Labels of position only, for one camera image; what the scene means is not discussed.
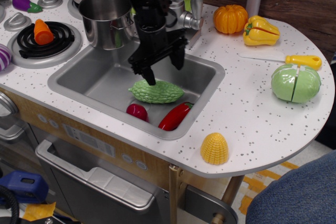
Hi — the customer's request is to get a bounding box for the yellow handled toy knife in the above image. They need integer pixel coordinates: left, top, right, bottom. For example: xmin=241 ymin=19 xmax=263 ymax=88
xmin=239 ymin=51 xmax=322 ymax=70

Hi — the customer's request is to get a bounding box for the black cable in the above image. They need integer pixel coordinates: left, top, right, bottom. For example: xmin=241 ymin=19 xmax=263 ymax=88
xmin=0 ymin=183 xmax=22 ymax=224

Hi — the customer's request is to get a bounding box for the magenta toy radish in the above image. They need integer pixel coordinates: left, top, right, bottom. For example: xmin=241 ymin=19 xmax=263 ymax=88
xmin=126 ymin=103 xmax=149 ymax=122

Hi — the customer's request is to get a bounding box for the green bumpy toy squash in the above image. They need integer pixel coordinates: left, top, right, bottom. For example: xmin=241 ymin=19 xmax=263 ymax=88
xmin=128 ymin=80 xmax=184 ymax=104

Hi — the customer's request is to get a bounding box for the red toy chili pepper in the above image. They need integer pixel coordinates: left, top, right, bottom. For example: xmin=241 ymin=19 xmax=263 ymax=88
xmin=158 ymin=102 xmax=194 ymax=131

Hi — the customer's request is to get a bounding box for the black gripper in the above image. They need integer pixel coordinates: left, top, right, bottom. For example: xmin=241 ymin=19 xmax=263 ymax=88
xmin=128 ymin=24 xmax=187 ymax=86

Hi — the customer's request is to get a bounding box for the grey toy sink basin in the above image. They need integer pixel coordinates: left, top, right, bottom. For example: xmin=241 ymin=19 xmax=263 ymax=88
xmin=48 ymin=41 xmax=225 ymax=140

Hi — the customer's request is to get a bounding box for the blue device on floor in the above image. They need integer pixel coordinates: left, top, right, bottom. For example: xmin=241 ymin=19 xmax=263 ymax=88
xmin=1 ymin=170 xmax=49 ymax=204

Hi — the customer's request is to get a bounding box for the grey dishwasher door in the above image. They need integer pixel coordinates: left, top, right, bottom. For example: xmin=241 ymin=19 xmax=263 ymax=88
xmin=35 ymin=140 xmax=170 ymax=223

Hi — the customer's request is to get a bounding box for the black coil stove burner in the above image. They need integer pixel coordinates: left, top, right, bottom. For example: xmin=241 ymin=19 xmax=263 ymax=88
xmin=16 ymin=22 xmax=75 ymax=59

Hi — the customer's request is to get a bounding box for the grey stove knob rear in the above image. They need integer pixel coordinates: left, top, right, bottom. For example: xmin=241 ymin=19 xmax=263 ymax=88
xmin=37 ymin=0 xmax=63 ymax=9

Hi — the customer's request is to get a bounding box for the yellow toy corn piece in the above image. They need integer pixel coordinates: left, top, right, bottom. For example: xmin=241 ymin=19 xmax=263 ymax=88
xmin=200 ymin=132 xmax=229 ymax=165

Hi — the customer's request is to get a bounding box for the yellow toy bell pepper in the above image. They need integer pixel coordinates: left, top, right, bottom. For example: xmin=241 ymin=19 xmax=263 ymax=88
xmin=243 ymin=15 xmax=280 ymax=46

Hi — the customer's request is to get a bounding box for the orange toy carrot piece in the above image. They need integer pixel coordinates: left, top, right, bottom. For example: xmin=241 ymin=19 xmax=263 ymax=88
xmin=34 ymin=19 xmax=54 ymax=46

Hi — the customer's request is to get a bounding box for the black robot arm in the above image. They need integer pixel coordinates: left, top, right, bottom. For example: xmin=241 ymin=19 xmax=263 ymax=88
xmin=128 ymin=0 xmax=187 ymax=86

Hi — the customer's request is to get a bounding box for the green cutting board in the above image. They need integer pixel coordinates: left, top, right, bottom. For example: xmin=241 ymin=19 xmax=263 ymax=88
xmin=184 ymin=0 xmax=192 ymax=13

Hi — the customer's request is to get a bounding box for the blue jeans knee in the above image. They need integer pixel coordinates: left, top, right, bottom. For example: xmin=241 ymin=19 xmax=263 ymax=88
xmin=245 ymin=151 xmax=335 ymax=223

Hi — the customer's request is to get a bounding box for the purple toy eggplant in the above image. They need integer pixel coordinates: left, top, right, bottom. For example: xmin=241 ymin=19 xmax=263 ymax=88
xmin=12 ymin=0 xmax=43 ymax=13

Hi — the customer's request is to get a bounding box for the silver toy faucet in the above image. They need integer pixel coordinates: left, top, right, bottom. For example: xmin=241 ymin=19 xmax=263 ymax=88
xmin=165 ymin=0 xmax=204 ymax=50

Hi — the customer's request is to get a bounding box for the grey stove knob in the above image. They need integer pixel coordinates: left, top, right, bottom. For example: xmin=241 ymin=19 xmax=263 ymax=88
xmin=37 ymin=0 xmax=63 ymax=9
xmin=4 ymin=12 xmax=32 ymax=32

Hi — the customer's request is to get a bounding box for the tall steel pot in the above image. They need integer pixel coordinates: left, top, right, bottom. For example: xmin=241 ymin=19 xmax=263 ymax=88
xmin=78 ymin=0 xmax=134 ymax=50

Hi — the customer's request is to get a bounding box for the grey oven door handle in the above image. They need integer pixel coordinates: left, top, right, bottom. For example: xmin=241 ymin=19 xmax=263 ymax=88
xmin=1 ymin=92 xmax=26 ymax=144

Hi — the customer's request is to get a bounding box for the purple striped toy onion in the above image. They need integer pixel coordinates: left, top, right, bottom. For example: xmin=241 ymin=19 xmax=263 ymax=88
xmin=0 ymin=44 xmax=12 ymax=71

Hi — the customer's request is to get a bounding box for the orange toy pumpkin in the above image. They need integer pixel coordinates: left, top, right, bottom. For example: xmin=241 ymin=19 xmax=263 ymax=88
xmin=213 ymin=5 xmax=248 ymax=34

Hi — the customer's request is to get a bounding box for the green toy cabbage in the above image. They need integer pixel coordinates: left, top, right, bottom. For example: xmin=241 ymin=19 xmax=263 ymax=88
xmin=271 ymin=63 xmax=321 ymax=103

